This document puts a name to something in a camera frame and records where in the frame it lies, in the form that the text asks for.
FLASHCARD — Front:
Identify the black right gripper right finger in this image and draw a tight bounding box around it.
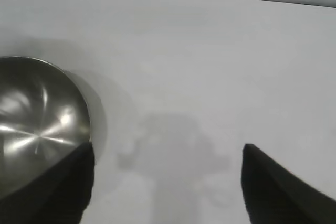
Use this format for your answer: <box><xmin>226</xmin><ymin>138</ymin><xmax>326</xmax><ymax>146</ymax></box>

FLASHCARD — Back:
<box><xmin>241</xmin><ymin>143</ymin><xmax>336</xmax><ymax>224</ymax></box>

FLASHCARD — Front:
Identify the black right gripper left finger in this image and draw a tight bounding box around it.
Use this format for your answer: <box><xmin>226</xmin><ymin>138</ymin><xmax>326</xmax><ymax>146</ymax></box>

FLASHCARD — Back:
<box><xmin>0</xmin><ymin>142</ymin><xmax>96</xmax><ymax>224</ymax></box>

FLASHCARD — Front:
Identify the stainless steel mixing bowl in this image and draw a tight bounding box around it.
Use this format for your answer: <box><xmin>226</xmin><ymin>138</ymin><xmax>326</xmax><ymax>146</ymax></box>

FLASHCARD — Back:
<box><xmin>0</xmin><ymin>55</ymin><xmax>109</xmax><ymax>201</ymax></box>

